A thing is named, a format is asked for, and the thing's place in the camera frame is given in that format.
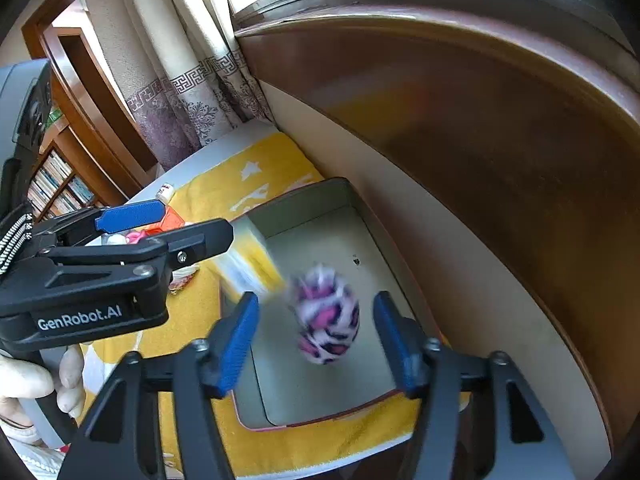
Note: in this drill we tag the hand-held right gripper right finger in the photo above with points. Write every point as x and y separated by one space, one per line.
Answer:
395 345

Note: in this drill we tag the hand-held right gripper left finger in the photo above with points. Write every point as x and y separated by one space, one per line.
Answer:
236 347

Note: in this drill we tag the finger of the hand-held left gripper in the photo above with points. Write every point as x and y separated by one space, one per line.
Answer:
132 215
200 240

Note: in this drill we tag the pink foam curler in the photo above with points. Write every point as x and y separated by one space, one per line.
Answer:
136 236

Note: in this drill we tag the orange plastic block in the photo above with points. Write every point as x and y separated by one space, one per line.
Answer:
171 220

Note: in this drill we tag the yellow box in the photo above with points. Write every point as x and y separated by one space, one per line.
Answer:
250 255

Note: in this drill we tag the pink leopard fuzzy ball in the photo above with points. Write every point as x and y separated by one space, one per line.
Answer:
327 317

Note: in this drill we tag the red cardboard box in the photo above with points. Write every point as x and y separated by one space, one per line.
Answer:
320 240

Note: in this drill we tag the person's left hand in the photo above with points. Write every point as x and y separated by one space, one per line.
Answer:
22 380

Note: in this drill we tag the yellow printed towel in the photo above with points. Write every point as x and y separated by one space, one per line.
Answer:
225 180

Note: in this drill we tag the wooden bookshelf with books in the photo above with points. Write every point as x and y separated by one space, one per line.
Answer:
55 180

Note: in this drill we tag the patterned curtain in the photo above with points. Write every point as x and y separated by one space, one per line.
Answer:
170 60

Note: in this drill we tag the wooden window sill panel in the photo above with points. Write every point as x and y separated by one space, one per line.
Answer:
500 160

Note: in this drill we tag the wooden door frame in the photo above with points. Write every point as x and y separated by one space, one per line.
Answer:
100 85

